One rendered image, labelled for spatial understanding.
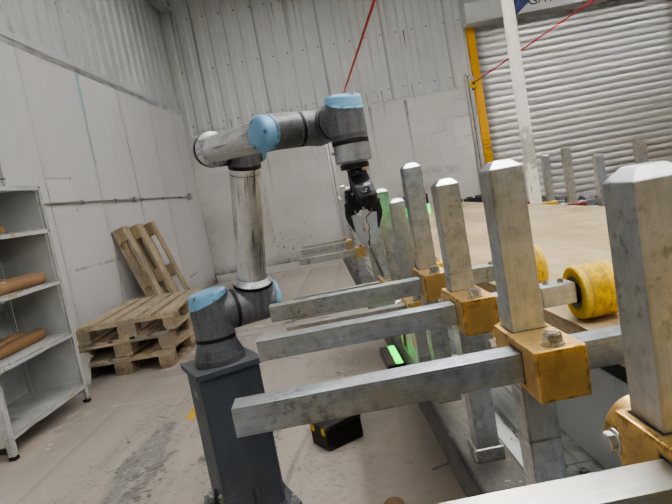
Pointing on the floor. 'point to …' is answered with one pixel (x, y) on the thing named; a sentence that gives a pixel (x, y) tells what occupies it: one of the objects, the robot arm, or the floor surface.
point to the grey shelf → (10, 244)
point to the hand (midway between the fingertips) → (369, 244)
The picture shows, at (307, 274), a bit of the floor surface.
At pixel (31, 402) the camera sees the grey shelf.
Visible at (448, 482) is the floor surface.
